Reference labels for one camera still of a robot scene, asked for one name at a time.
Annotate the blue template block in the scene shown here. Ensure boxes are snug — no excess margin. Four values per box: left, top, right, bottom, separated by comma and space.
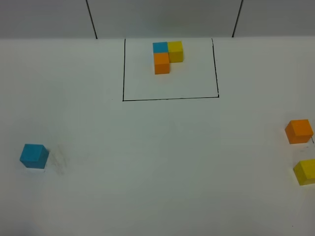
153, 42, 168, 54

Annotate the white template paper sheet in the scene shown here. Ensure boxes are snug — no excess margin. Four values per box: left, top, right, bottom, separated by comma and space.
123, 37, 219, 101

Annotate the orange template block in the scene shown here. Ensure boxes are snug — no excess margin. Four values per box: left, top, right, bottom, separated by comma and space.
154, 53, 170, 75

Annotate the yellow template block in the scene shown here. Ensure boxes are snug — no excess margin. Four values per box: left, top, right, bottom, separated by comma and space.
167, 41, 184, 63

